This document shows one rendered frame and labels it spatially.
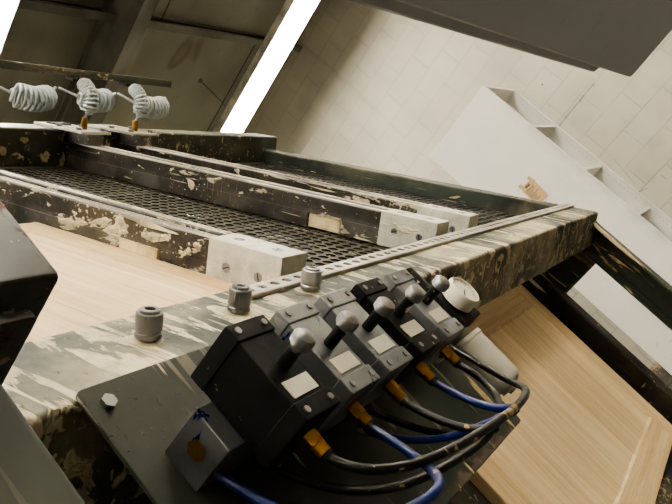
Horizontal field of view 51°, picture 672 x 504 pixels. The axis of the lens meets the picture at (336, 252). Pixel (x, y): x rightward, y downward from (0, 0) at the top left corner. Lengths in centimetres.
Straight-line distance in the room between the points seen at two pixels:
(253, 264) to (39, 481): 70
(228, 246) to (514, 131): 375
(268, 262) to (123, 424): 44
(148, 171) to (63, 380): 127
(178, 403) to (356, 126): 618
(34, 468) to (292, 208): 130
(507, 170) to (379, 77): 230
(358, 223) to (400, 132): 504
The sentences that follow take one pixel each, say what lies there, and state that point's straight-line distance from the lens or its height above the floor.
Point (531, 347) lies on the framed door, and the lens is 179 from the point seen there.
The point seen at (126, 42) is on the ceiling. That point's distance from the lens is 522.
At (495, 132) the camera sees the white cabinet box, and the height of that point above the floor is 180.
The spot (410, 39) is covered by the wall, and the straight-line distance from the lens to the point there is 649.
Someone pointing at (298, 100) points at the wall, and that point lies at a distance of 706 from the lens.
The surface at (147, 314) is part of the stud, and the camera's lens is 64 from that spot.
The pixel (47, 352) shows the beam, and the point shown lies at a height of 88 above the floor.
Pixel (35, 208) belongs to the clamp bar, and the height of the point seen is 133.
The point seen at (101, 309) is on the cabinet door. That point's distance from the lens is 84.
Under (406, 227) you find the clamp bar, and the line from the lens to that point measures 141.
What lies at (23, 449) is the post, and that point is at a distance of 29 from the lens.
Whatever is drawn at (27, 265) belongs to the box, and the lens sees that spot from 31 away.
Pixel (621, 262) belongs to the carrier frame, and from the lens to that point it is 231.
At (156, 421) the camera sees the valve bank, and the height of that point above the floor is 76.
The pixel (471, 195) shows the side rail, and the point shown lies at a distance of 233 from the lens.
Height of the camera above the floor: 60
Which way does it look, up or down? 18 degrees up
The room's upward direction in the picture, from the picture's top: 44 degrees counter-clockwise
